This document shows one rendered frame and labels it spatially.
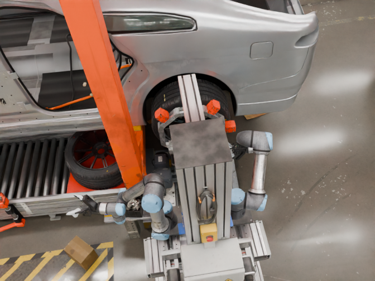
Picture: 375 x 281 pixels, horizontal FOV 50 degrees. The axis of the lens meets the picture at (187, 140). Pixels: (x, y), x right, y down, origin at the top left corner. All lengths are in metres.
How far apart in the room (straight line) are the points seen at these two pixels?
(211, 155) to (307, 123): 2.92
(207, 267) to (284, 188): 1.88
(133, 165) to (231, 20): 1.29
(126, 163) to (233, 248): 1.14
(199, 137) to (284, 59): 1.55
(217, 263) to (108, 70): 1.26
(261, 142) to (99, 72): 1.13
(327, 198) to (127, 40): 2.37
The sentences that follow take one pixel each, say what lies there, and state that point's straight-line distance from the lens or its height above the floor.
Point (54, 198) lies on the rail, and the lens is 3.80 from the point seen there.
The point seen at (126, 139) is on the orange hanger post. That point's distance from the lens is 2.89.
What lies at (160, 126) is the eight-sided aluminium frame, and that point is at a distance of 3.24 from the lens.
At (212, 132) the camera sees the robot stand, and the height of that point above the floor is 2.03.
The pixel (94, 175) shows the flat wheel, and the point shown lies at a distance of 3.66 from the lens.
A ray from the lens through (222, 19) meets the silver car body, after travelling 2.94.
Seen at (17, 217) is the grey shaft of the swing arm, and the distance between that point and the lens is 4.08.
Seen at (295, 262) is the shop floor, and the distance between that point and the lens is 3.76.
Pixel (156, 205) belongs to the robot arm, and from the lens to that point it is 2.33.
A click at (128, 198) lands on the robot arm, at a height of 1.20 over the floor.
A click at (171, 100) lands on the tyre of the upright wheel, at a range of 3.18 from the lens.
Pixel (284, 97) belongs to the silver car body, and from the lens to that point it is 3.52.
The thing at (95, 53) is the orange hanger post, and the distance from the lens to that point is 2.34.
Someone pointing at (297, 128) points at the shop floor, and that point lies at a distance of 4.53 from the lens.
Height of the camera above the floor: 3.47
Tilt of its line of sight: 53 degrees down
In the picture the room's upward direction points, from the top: 6 degrees counter-clockwise
